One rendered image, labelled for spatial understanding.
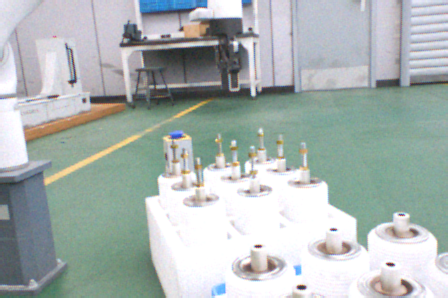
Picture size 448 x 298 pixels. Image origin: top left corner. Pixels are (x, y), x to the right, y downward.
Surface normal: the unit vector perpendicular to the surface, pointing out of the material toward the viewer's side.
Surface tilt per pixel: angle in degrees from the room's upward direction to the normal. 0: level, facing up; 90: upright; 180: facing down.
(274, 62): 90
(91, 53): 90
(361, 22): 90
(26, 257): 90
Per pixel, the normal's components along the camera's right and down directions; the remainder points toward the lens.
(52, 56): -0.19, -0.15
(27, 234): 0.57, 0.13
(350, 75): -0.18, 0.22
